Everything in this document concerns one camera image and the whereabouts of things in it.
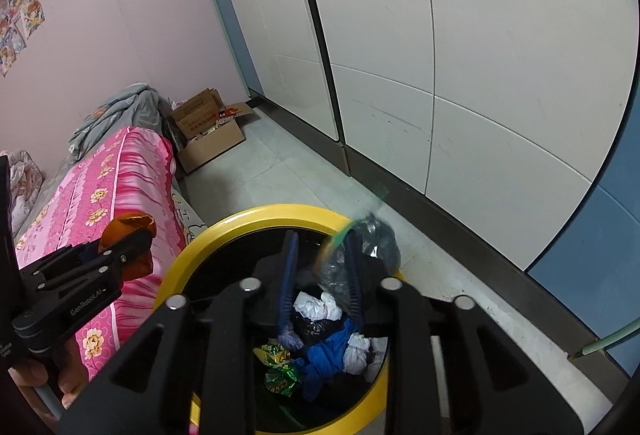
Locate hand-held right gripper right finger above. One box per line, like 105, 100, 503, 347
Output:
345, 227, 586, 435

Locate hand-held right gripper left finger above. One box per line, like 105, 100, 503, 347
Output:
59, 230, 301, 435

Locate orange peel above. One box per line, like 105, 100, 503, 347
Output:
100, 212, 157, 282

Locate white tissue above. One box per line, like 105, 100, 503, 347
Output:
345, 332, 388, 376
294, 291, 343, 321

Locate small green carton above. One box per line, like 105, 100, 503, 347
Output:
317, 215, 361, 266

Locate black plastic bag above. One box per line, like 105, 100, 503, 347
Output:
292, 310, 347, 347

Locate purple foam fruit net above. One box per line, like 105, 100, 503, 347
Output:
276, 327, 303, 351

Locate blue plastic bag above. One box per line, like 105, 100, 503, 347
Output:
300, 317, 361, 403

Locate yellow round bin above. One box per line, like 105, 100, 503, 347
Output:
152, 204, 408, 435

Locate yellow green snack bag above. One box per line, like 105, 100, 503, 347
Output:
254, 337, 303, 398

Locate person's left hand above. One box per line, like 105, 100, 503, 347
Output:
7, 345, 96, 411

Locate black bin liner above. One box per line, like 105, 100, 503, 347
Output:
185, 214, 403, 431

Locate white printed bed sheet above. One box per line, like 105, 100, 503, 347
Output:
170, 188, 208, 246

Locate pink floral blanket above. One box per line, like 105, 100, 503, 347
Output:
12, 126, 188, 383

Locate folded floral quilt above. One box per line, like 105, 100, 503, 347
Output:
7, 149, 43, 228

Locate open cardboard box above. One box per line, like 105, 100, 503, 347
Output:
177, 101, 256, 174

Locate grey flower print cloth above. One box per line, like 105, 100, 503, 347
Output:
67, 82, 176, 161

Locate red print cardboard box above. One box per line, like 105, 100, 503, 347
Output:
170, 88, 223, 141

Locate colourful snack packets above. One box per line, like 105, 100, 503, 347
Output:
202, 106, 241, 136

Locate white wardrobe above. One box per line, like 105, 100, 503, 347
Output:
205, 0, 640, 271

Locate cartoon wall stickers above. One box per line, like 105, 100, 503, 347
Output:
0, 0, 46, 78

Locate green hose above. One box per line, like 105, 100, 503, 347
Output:
575, 319, 640, 358

